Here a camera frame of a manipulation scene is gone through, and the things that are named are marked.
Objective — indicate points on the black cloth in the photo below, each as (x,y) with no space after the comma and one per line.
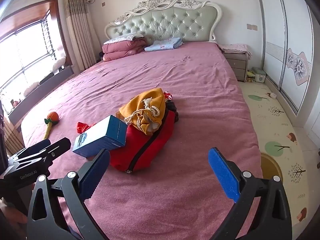
(172,110)

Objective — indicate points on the grey nightstand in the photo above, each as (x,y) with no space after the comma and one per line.
(236,65)

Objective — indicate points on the yellow toys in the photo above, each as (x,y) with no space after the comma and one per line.
(250,76)

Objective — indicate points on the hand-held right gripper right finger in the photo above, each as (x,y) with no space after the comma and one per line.
(221,172)

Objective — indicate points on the folded light blue blanket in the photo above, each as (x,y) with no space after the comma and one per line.
(162,44)

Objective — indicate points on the blue box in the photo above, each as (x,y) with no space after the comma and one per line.
(107,135)

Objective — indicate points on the window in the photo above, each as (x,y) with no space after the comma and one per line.
(27,50)

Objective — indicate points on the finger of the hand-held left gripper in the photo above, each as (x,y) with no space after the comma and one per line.
(55,150)
(35,148)

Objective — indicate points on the orange ball toy with stick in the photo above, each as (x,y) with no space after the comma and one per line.
(53,117)

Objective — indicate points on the yellow bin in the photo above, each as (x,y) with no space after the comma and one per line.
(271,166)

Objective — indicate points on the wall socket pair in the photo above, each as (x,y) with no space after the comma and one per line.
(252,26)

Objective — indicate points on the folded pink quilt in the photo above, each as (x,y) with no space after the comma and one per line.
(120,48)

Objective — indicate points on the white floral sliding wardrobe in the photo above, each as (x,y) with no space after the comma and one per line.
(282,42)

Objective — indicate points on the person's left hand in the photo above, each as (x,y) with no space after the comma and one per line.
(13,216)

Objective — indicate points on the tufted green headboard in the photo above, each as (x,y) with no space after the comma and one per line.
(162,22)

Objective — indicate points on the wooden slatted radiator cover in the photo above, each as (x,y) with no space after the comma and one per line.
(13,137)

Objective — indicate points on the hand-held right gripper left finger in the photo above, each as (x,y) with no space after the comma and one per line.
(91,177)

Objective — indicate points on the green storage box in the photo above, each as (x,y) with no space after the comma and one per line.
(258,75)

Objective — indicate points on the small red item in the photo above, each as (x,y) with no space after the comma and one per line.
(168,96)

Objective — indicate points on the small white brown box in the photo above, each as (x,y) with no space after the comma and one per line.
(272,95)

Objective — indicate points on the bed with pink sheet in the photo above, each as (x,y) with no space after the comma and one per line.
(180,80)

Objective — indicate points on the red zipper bag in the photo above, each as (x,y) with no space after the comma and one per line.
(147,150)

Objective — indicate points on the red cloth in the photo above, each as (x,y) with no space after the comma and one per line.
(83,127)

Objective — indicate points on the beige curtain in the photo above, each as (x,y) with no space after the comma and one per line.
(77,30)

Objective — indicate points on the pink cloth on nightstand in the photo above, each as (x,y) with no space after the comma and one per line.
(233,47)

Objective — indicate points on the cartoon tree play mat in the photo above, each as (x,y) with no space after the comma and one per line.
(277,130)

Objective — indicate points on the white plush toy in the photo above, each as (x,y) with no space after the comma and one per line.
(58,63)

